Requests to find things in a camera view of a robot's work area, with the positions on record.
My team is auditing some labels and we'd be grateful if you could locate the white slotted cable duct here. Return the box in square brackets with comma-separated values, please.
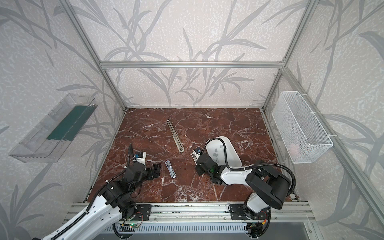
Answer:
[116, 223, 248, 234]

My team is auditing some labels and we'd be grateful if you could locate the aluminium front rail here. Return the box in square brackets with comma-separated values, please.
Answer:
[64, 201, 316, 223]

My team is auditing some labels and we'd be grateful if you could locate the green circuit board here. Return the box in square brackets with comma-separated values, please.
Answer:
[120, 223, 141, 232]

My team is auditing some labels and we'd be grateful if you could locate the clear acrylic wall shelf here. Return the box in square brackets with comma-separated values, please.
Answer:
[9, 94, 98, 163]

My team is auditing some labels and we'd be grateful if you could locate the blue mini stapler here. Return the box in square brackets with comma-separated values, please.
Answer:
[165, 161, 177, 179]

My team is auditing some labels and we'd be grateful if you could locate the white wire mesh basket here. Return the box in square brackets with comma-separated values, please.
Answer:
[272, 91, 334, 164]

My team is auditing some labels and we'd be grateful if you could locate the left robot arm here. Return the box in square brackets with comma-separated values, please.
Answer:
[43, 162, 161, 240]

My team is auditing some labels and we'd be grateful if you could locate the pink object in basket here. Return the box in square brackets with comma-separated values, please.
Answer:
[288, 144, 301, 159]

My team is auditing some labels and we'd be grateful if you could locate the white plastic tray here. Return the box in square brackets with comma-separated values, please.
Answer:
[206, 136, 243, 169]

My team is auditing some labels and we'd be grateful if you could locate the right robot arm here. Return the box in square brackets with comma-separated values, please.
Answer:
[192, 153, 296, 213]

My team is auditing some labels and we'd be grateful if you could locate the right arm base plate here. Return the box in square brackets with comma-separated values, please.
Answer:
[229, 204, 271, 221]

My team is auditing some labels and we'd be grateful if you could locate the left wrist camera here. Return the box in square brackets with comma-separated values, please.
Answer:
[133, 152, 147, 165]

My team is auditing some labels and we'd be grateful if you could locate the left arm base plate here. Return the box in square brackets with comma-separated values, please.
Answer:
[125, 204, 152, 221]

